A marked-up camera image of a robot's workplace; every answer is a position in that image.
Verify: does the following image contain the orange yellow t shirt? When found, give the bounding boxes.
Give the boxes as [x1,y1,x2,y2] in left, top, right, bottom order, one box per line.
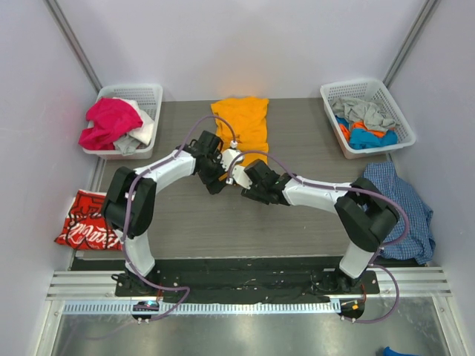
[211,96,269,153]

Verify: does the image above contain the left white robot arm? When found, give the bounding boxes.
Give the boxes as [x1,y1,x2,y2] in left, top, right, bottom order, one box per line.
[101,131,226,296]

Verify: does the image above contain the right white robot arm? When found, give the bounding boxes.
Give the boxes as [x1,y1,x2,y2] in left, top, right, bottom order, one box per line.
[232,159,399,294]

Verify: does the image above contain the left white plastic basket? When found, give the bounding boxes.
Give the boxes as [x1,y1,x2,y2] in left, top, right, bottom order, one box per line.
[82,84,163,159]

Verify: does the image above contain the white plastic basket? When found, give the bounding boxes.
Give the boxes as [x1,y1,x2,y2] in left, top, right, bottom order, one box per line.
[82,84,163,159]
[320,78,416,159]

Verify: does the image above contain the white grey garment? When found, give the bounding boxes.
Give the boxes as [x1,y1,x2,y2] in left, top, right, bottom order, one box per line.
[113,99,154,156]

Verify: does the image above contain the pink t shirt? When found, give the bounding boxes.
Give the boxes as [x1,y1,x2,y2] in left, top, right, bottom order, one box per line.
[79,98,143,151]

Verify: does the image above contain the blue t shirt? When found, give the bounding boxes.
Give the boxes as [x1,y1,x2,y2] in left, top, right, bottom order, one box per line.
[335,116,398,150]

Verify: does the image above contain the orange garment in basket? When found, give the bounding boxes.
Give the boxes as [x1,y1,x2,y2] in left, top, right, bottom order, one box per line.
[338,121,387,142]

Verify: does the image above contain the grey t shirt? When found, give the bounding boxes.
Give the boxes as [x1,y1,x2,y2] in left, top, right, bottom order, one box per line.
[330,96,397,132]

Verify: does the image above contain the right white plastic basket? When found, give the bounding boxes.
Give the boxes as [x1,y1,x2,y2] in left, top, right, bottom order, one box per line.
[320,78,416,159]

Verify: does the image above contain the red white printed t shirt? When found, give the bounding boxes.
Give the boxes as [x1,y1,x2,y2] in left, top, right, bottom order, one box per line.
[54,190,122,251]

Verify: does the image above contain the blue checkered shirt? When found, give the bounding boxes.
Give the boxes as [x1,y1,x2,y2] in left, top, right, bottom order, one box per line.
[363,161,436,265]

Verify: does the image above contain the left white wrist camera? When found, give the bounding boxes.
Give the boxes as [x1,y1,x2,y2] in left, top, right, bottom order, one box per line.
[220,140,243,178]

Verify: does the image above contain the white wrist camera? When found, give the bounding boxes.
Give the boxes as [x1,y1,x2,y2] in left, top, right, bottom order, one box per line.
[226,165,252,190]
[220,140,243,178]

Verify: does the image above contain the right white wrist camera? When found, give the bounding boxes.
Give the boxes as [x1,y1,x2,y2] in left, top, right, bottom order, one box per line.
[226,165,252,190]

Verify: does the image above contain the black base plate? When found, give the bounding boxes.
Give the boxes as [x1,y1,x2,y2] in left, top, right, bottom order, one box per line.
[70,255,428,297]

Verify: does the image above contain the white slotted cable duct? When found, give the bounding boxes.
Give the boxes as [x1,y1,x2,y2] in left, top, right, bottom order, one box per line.
[63,300,341,315]

